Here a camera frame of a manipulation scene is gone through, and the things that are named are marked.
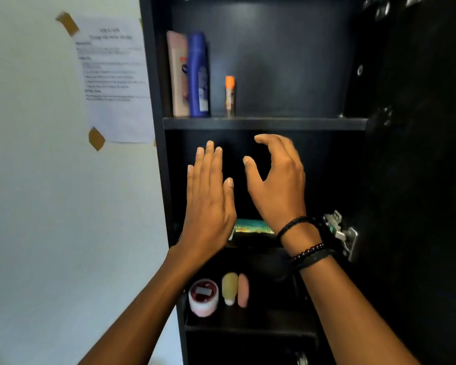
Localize person's right hand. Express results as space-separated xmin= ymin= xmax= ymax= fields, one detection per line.
xmin=242 ymin=133 xmax=307 ymax=233

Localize orange lip balm stick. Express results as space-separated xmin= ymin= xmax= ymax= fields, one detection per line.
xmin=224 ymin=76 xmax=236 ymax=118

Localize white cabinet door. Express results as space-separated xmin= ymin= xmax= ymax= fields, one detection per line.
xmin=0 ymin=0 xmax=183 ymax=365

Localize black thread bracelet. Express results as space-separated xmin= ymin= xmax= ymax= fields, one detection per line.
xmin=275 ymin=215 xmax=320 ymax=242

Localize yellow makeup sponge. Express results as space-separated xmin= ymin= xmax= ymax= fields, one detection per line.
xmin=221 ymin=272 xmax=239 ymax=307

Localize black cabinet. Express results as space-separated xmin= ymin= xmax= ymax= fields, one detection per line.
xmin=138 ymin=0 xmax=456 ymax=365

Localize blue lotion bottle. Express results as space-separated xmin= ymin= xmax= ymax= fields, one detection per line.
xmin=186 ymin=32 xmax=211 ymax=118

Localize black bead bracelet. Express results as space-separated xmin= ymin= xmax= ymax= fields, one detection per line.
xmin=288 ymin=243 xmax=326 ymax=263

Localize person's left forearm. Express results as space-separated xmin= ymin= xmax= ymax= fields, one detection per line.
xmin=78 ymin=246 xmax=202 ymax=365

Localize pink lotion bottle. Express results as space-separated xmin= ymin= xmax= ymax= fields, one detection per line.
xmin=166 ymin=30 xmax=191 ymax=118

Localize person's left hand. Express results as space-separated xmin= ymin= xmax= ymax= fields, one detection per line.
xmin=178 ymin=140 xmax=238 ymax=263

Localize silver metal bracket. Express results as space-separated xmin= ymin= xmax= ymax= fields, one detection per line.
xmin=323 ymin=210 xmax=359 ymax=262

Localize dark grey wristband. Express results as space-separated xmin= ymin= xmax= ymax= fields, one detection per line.
xmin=291 ymin=248 xmax=337 ymax=271

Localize teal comb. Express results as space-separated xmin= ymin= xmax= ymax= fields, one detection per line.
xmin=234 ymin=219 xmax=274 ymax=229

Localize person's right forearm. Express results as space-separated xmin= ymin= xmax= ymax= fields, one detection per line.
xmin=281 ymin=224 xmax=423 ymax=365

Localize red cream jar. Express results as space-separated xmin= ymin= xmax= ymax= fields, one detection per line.
xmin=188 ymin=278 xmax=219 ymax=318

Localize white printed paper sheet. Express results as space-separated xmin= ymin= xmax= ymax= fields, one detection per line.
xmin=72 ymin=15 xmax=156 ymax=144

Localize pink makeup sponge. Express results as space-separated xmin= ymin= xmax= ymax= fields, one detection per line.
xmin=237 ymin=273 xmax=250 ymax=309

